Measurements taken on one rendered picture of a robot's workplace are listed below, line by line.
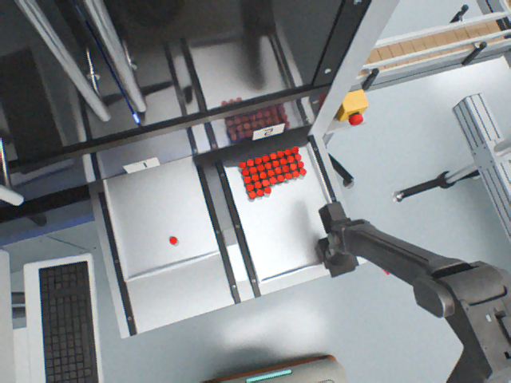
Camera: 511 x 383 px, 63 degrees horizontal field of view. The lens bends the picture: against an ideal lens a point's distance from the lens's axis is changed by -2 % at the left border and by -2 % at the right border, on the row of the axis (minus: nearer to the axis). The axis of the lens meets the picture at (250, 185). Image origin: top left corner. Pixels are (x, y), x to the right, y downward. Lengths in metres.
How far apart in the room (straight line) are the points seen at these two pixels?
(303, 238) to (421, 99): 1.50
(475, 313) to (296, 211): 0.72
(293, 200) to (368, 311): 1.06
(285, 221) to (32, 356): 0.80
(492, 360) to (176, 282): 0.82
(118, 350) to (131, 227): 1.01
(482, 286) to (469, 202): 1.84
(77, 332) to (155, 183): 0.46
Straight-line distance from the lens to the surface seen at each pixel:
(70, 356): 1.33
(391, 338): 2.22
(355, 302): 2.16
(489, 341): 0.61
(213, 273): 1.20
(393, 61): 1.39
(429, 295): 0.63
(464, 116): 2.00
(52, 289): 1.34
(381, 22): 0.85
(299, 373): 1.86
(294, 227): 1.22
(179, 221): 1.22
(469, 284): 0.62
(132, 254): 1.23
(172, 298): 1.20
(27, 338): 1.40
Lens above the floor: 2.07
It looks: 75 degrees down
